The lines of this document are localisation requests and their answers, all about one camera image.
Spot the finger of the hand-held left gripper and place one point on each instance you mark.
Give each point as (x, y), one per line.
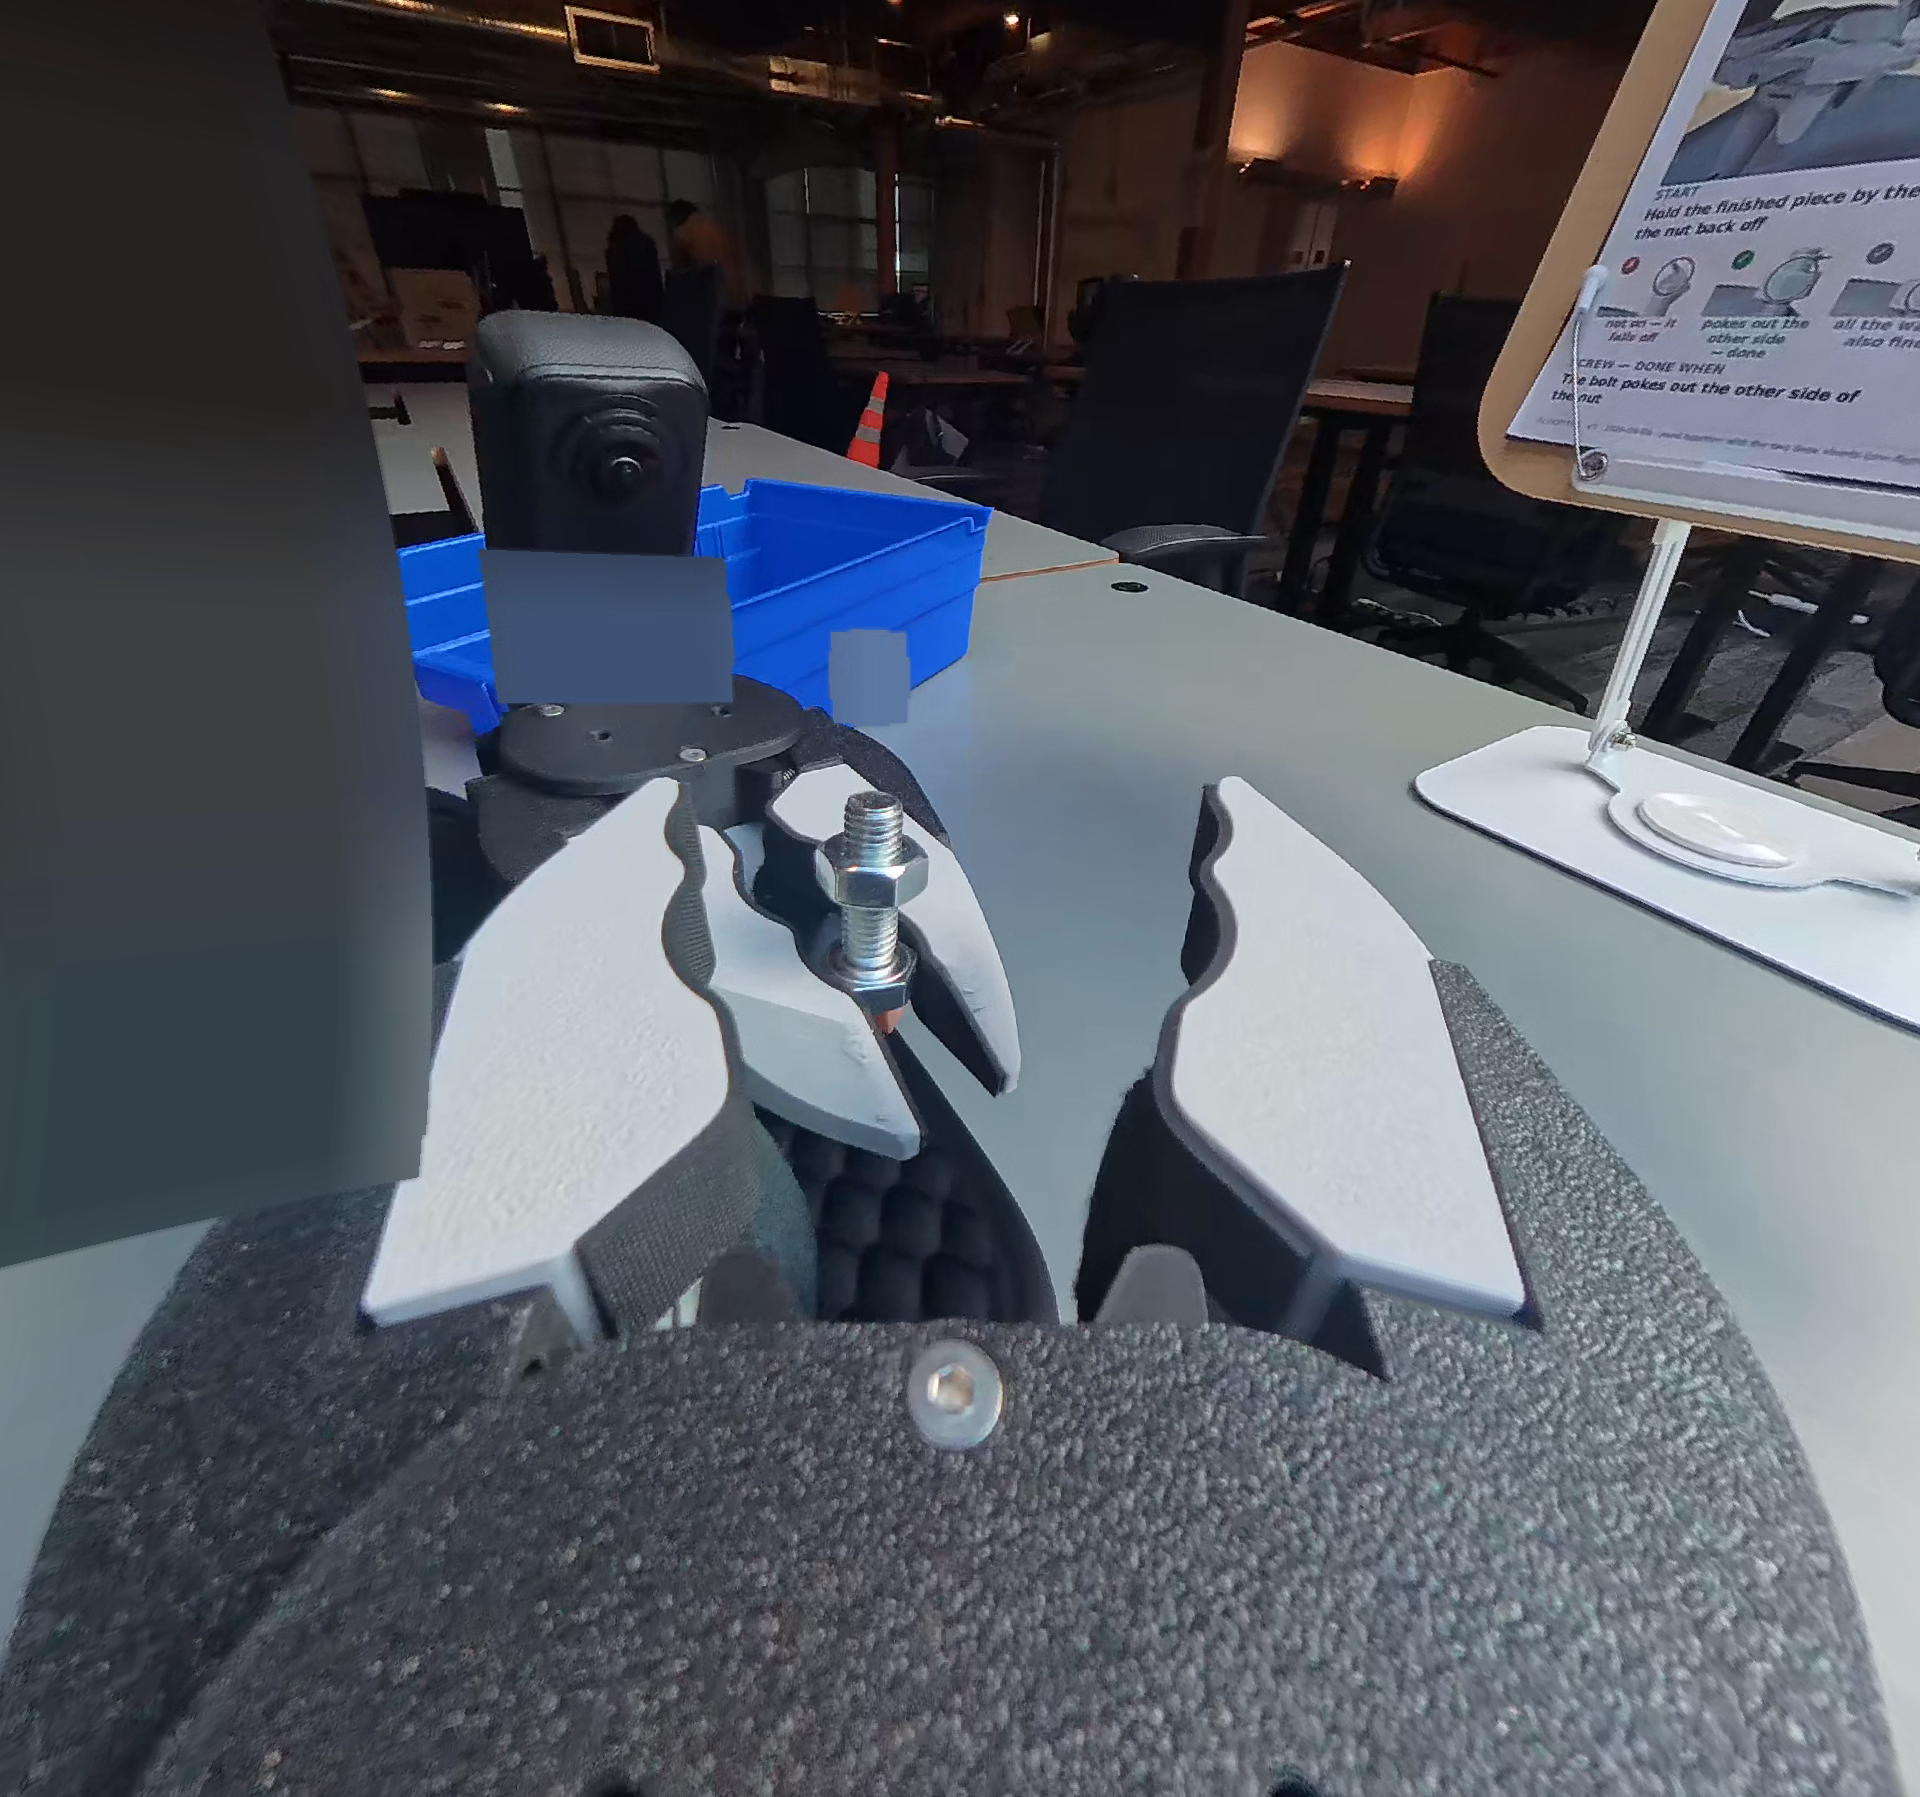
(966, 973)
(812, 1047)

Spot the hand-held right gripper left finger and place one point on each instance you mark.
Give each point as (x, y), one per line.
(556, 1077)

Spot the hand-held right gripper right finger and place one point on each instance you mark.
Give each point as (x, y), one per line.
(1334, 1077)

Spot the silver hex nut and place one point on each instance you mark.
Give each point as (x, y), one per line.
(872, 876)

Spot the silver hex bolt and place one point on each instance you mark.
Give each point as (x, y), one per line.
(875, 820)

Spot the blue plastic bin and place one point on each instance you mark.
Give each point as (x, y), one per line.
(840, 583)

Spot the black honeycomb wrist pad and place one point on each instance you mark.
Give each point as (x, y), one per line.
(915, 1227)

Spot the orange traffic cone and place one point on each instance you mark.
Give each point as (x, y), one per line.
(872, 425)

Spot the white document stand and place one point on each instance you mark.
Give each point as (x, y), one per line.
(1531, 807)

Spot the white ceiling vent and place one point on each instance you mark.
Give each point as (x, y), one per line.
(611, 36)

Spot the black office chair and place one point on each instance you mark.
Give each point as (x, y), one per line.
(1199, 387)
(1470, 476)

